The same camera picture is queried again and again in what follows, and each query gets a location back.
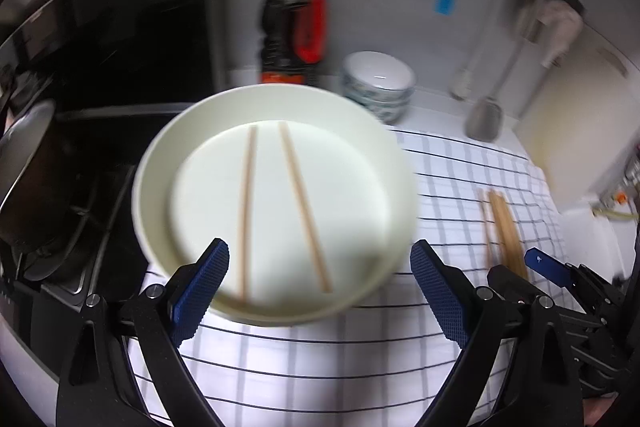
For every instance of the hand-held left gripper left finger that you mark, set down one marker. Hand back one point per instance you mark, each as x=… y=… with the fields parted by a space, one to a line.
x=200 y=287

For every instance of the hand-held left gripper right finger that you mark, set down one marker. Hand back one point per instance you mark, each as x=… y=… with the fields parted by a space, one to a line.
x=440 y=302

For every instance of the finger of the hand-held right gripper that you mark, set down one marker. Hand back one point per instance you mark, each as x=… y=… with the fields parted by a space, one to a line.
x=545 y=264
x=507 y=279

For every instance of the large white round bowl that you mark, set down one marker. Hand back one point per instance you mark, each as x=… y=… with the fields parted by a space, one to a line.
x=215 y=187

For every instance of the white sink basin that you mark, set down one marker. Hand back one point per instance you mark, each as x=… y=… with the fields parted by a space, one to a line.
x=595 y=232

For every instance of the white checked cloth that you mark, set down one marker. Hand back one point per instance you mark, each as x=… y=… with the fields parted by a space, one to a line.
x=450 y=187

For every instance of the black gas stove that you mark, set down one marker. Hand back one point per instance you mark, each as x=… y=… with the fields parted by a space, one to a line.
x=100 y=187

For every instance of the white cutting board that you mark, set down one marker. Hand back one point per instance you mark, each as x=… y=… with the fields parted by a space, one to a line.
x=575 y=122

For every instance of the metal spatula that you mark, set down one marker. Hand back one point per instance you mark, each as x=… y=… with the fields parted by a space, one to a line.
x=484 y=119

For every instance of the patterned white ceramic bowl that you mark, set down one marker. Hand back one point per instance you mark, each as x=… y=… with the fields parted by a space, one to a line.
x=390 y=114
x=375 y=67
x=402 y=99

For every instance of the metal pot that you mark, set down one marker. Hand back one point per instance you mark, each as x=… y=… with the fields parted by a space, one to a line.
x=30 y=167

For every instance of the beige hanging cloth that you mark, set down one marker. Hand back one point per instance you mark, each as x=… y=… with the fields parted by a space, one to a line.
x=562 y=27

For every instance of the dark sauce bottle red cap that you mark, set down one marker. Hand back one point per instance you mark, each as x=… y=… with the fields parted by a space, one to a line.
x=285 y=22

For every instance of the blue wall hook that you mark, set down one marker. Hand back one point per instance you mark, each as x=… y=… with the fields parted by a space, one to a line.
x=444 y=3

